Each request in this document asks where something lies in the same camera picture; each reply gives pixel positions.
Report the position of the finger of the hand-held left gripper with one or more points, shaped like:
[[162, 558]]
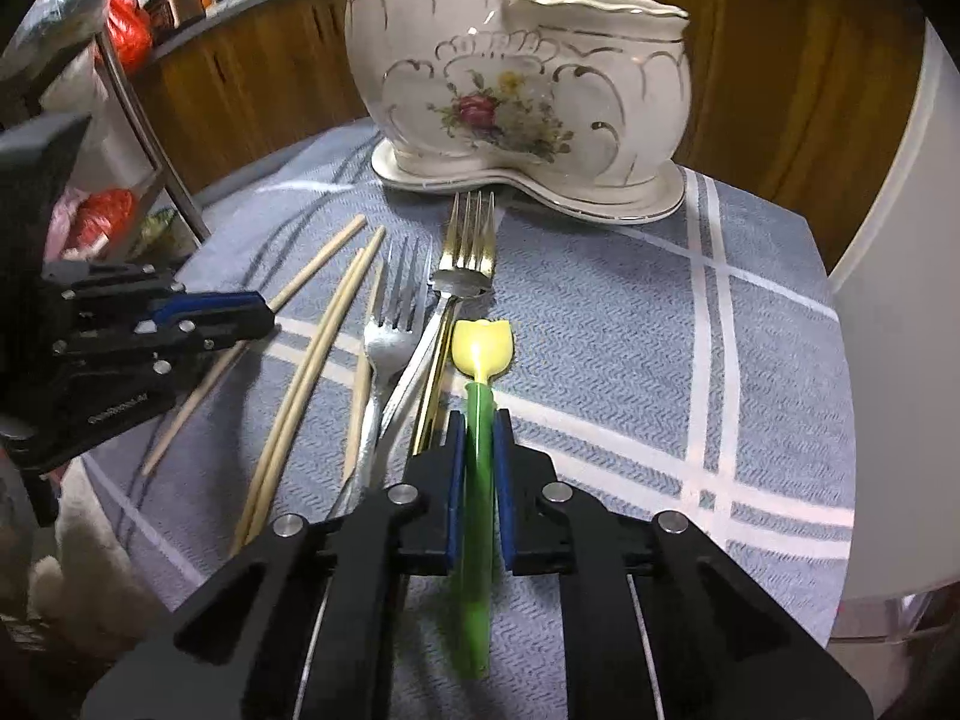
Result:
[[217, 301], [240, 326]]

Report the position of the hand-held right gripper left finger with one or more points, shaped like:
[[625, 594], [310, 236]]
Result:
[[454, 491]]

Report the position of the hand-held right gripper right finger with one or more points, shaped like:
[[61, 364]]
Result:
[[504, 495]]

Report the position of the silver fork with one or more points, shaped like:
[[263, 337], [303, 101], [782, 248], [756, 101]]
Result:
[[390, 349]]

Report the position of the silver spoon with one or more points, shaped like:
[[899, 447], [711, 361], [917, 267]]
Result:
[[459, 283]]

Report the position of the gold fork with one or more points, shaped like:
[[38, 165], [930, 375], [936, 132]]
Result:
[[465, 262]]

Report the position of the white floral ceramic utensil holder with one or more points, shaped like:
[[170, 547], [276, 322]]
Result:
[[450, 52]]

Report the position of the red plastic bag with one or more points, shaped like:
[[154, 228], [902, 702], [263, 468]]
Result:
[[124, 22], [105, 214]]

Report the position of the metal rack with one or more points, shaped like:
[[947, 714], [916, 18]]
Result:
[[150, 142]]

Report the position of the grey plastic bag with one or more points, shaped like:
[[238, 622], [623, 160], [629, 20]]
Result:
[[56, 22]]

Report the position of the dark jar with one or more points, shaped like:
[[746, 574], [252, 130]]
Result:
[[184, 0]]

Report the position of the blue-grey plaid tablecloth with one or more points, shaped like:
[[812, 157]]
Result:
[[637, 315]]

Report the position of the cream fluffy cushion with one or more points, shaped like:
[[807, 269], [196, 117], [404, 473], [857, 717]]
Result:
[[82, 540]]

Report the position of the white appliance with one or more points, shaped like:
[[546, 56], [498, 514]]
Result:
[[900, 315]]

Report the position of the wooden kitchen cabinet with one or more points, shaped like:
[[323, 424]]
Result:
[[787, 90]]

